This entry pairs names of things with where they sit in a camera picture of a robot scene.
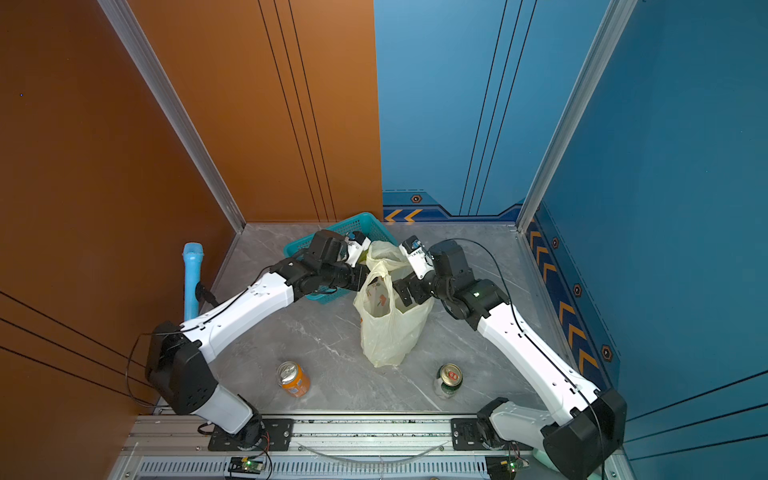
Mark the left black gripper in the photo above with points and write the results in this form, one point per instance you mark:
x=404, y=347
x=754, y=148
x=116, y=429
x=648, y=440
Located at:
x=360, y=275

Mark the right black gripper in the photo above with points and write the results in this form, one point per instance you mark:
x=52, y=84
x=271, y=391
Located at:
x=416, y=284

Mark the cream plastic bag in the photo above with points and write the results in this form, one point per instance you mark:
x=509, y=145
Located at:
x=389, y=328

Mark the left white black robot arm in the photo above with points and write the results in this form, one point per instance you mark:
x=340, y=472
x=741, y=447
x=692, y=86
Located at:
x=179, y=355

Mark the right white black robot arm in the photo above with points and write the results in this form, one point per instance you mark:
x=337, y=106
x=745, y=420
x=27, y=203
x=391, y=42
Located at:
x=581, y=425

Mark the teal plastic basket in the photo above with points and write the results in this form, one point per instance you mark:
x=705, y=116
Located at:
x=294, y=251

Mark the green beer can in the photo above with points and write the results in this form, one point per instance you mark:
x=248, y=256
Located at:
x=448, y=380

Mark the orange soda can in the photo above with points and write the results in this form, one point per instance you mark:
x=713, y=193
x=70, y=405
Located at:
x=293, y=379

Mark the black round microphone stand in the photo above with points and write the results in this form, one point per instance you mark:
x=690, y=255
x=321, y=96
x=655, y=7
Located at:
x=204, y=295

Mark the light blue microphone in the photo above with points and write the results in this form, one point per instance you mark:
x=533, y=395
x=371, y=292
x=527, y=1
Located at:
x=192, y=255

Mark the right small circuit board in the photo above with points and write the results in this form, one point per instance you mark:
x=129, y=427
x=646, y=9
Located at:
x=499, y=468

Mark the small green circuit board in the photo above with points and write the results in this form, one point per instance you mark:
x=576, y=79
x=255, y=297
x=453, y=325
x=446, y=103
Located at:
x=247, y=467

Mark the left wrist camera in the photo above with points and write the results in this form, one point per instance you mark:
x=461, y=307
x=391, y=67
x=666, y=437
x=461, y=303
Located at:
x=357, y=244

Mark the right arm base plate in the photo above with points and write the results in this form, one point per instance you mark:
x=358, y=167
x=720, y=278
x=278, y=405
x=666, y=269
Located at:
x=480, y=434

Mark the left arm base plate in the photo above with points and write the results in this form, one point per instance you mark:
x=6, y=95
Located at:
x=271, y=434

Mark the aluminium front rail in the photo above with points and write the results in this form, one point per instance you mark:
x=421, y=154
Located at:
x=324, y=445

